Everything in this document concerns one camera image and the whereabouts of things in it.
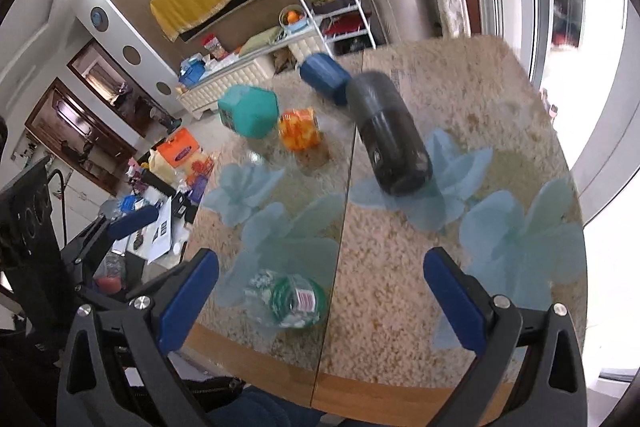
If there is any orange tissue box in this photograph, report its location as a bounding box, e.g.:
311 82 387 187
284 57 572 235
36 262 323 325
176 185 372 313
156 128 201 168

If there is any fruit bowl with oranges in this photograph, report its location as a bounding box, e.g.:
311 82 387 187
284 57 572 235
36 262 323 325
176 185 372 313
279 4 308 34

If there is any orange patterned cup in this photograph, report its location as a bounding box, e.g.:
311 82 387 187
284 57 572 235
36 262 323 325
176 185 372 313
278 107 321 152

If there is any white tufted tv cabinet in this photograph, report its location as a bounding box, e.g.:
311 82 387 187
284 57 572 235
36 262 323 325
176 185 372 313
177 27 328 118

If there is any teal hexagonal tin box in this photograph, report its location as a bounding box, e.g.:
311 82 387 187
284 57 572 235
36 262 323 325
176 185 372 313
218 84 280 139

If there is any red snack jar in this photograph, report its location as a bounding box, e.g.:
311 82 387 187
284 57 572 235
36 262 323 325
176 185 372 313
203 34 229 62

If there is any white wire shelf rack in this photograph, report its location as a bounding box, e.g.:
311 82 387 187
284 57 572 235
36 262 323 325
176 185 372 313
298 0 376 56

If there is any black ribbed thermos bottle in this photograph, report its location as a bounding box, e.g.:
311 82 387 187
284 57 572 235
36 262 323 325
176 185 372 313
346 70 433 196

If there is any green folded cushion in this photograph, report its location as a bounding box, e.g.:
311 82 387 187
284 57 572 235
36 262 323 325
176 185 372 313
239 26 283 56

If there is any dark blue cup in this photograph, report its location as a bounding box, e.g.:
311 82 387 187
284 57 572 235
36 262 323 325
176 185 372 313
298 53 352 106

